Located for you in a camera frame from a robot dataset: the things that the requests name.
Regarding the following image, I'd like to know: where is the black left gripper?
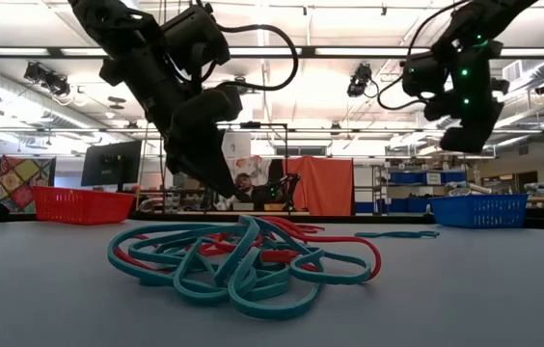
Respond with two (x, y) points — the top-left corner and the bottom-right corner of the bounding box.
(144, 67), (239, 199)

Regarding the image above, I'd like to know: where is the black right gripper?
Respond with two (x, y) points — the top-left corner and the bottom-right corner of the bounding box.
(440, 40), (510, 154)

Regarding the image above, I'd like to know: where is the teal rubber band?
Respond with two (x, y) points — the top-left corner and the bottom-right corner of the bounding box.
(106, 221), (254, 285)
(289, 248), (373, 286)
(227, 248), (324, 323)
(173, 238), (258, 307)
(237, 215), (326, 261)
(126, 235), (254, 290)

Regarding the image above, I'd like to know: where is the white round column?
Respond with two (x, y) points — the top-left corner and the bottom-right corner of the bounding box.
(221, 132), (253, 160)

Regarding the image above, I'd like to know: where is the white floral hanging cloth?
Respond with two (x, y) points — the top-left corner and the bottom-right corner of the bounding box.
(223, 156), (273, 194)

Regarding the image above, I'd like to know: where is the pale rolled fabric bundle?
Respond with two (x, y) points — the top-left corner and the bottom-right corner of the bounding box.
(447, 180), (493, 197)

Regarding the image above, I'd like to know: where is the person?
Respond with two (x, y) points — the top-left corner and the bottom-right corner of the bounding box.
(232, 172), (273, 211)

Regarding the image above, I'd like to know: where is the blue plastic basket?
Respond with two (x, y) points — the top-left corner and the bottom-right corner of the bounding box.
(428, 194), (529, 229)

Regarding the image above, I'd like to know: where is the black computer monitor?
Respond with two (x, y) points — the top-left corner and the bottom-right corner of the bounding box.
(80, 140), (143, 192)

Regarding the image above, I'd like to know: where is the orange hanging cloth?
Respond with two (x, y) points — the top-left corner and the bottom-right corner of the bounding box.
(284, 155), (354, 217)

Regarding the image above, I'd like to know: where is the red plastic basket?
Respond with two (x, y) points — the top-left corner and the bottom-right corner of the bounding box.
(30, 185), (136, 227)

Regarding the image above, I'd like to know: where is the blue-grey table mat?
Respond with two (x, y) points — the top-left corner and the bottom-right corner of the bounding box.
(0, 219), (544, 347)

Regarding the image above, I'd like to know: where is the colourful patchwork quilt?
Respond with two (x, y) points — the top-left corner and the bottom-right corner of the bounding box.
(0, 155), (56, 214)

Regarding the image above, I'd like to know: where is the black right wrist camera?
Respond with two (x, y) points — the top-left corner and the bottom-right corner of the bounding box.
(423, 91), (461, 121)

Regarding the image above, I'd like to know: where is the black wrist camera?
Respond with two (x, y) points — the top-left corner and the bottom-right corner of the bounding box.
(423, 91), (461, 121)
(170, 84), (244, 141)

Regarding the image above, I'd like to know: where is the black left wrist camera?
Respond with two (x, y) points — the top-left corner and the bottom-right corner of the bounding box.
(170, 84), (244, 141)

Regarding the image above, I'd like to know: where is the black distant frame stand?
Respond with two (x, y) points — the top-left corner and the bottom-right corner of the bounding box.
(216, 121), (289, 213)

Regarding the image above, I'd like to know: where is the black right camera cable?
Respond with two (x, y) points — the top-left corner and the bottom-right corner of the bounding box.
(376, 0), (471, 111)

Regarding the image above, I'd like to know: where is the black camera cable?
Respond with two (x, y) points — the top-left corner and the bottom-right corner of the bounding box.
(376, 0), (471, 111)
(213, 22), (300, 93)

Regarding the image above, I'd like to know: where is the black left camera cable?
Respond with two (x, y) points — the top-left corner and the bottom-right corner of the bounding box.
(213, 22), (300, 93)

